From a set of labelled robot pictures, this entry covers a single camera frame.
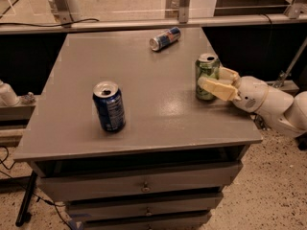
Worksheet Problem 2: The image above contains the metal bracket post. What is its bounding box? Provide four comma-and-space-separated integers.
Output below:
54, 0, 72, 24
178, 0, 190, 23

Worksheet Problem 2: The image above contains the grey drawer cabinet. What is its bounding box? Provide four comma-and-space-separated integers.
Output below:
12, 27, 264, 230

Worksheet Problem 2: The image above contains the bottom grey drawer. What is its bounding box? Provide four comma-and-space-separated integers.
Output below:
83, 211, 211, 230

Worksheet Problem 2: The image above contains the left metal bracket post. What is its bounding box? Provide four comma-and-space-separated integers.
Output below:
54, 0, 72, 24

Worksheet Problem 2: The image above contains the black floor cable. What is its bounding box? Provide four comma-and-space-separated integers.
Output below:
0, 145, 75, 230

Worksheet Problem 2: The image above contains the metal railing bar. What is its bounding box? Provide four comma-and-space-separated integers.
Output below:
0, 13, 307, 35

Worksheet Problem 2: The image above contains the green soda can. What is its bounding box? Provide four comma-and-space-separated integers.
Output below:
195, 53, 220, 101

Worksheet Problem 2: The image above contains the blue soda can upright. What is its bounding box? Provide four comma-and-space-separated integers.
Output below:
92, 81, 126, 132

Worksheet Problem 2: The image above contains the centre metal bracket post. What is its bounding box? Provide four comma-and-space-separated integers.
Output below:
178, 0, 190, 23

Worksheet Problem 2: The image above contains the red bull can lying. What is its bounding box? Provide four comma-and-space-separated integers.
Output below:
150, 27, 181, 52

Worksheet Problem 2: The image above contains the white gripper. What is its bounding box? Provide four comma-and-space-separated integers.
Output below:
198, 67, 269, 113

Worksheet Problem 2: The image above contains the top grey drawer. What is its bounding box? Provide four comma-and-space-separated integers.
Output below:
37, 162, 243, 201

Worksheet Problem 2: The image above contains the black cable on railing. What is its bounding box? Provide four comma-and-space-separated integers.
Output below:
0, 17, 101, 28

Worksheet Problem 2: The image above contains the middle grey drawer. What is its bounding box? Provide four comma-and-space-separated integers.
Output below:
66, 193, 223, 221

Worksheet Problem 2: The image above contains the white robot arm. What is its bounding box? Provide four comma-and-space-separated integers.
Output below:
198, 67, 307, 138

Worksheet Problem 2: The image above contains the grey drawer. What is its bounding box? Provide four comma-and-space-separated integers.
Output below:
37, 162, 243, 201
83, 211, 211, 230
66, 193, 223, 221

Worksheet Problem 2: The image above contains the black table leg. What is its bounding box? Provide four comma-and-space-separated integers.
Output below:
15, 172, 37, 227

